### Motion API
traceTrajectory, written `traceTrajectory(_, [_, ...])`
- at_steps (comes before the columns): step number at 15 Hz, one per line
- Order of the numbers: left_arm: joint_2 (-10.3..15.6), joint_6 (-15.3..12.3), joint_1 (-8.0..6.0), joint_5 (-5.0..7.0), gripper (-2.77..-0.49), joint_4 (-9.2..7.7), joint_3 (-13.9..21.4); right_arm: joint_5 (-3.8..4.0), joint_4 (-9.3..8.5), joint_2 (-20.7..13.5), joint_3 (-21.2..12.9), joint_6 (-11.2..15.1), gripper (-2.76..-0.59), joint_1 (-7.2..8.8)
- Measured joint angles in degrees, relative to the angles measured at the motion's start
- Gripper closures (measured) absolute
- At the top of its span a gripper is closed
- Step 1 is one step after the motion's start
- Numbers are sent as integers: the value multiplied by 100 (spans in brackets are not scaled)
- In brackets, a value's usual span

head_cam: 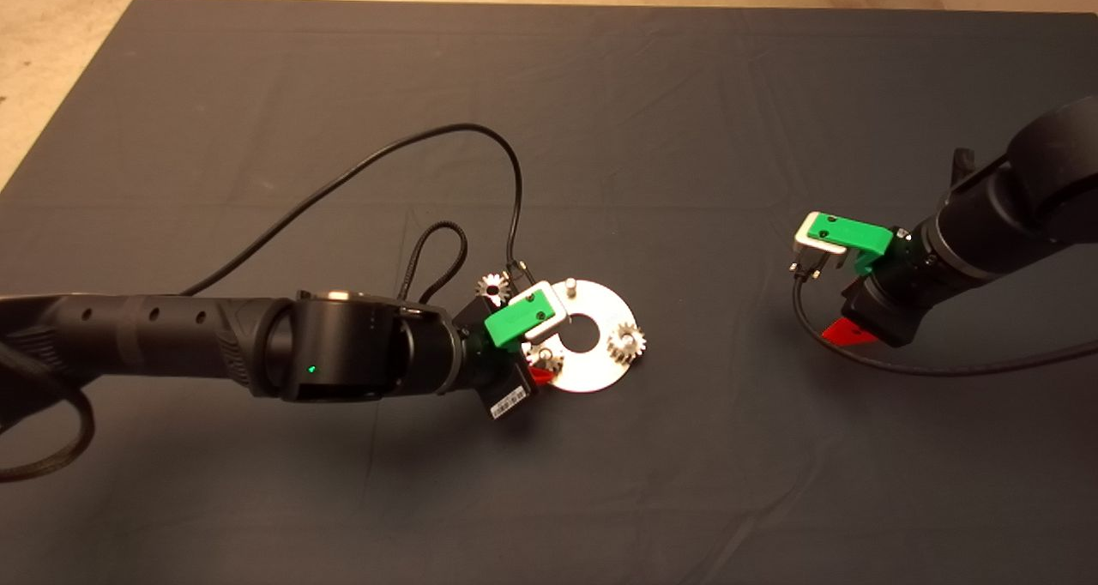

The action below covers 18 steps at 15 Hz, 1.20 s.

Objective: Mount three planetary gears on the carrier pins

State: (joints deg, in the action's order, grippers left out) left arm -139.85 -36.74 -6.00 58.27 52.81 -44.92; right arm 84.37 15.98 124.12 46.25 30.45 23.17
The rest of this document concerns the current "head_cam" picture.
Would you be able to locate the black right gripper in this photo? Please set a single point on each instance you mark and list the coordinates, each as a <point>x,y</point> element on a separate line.
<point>892,310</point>

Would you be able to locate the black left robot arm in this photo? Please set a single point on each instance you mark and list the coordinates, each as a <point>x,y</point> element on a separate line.
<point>214,345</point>

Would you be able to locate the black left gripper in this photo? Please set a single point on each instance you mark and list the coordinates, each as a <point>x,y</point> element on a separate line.
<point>497,379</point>

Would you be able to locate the dark gear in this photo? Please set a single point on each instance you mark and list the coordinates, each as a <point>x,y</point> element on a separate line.
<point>626,343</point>

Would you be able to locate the dark grey table cloth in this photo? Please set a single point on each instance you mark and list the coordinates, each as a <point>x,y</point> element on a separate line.
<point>686,96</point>

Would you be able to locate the green left camera mount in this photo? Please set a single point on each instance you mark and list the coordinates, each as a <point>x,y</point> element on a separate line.
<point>515,321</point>

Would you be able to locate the green right camera mount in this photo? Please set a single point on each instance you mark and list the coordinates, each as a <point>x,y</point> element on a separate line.
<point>858,233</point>

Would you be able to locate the small steel planetary gear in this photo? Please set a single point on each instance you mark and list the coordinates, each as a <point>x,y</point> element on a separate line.
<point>493,286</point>
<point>546,358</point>

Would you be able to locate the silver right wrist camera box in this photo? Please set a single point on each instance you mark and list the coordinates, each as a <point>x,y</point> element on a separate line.
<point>805,238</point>

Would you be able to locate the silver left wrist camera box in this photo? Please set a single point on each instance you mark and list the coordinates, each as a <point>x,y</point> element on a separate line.
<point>558,310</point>

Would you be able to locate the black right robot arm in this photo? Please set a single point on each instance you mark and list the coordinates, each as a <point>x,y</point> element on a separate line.
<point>1029,190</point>

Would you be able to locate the round metal carrier plate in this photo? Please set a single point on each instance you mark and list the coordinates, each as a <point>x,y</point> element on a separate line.
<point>600,375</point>

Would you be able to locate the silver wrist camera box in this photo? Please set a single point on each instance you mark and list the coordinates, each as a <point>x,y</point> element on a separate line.
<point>805,238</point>
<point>558,310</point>

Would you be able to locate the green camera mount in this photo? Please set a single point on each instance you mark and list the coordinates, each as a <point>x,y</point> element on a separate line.
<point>858,233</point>
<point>515,321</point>

